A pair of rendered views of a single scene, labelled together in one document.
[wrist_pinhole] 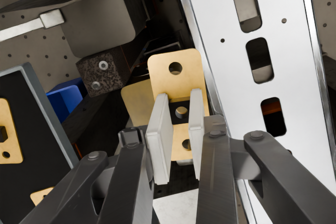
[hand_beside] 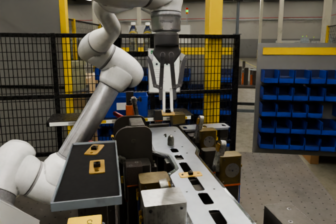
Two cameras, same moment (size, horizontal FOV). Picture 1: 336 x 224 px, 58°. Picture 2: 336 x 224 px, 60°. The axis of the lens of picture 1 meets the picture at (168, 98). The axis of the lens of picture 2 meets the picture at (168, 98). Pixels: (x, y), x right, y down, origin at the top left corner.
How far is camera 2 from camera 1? 0.97 m
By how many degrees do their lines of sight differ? 100
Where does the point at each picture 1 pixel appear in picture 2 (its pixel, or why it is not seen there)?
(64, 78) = not seen: outside the picture
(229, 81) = (190, 202)
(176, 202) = (155, 191)
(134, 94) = (144, 174)
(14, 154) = (95, 152)
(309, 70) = (231, 201)
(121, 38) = (145, 164)
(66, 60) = not seen: outside the picture
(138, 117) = (143, 180)
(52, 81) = not seen: outside the picture
